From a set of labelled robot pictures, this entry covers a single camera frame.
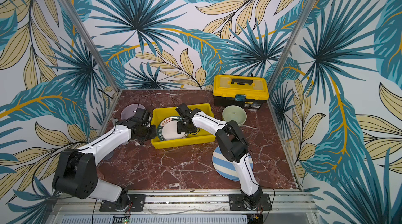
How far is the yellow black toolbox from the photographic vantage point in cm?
100

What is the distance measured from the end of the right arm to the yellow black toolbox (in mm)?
286

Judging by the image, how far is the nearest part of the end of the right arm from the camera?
28.2 inches
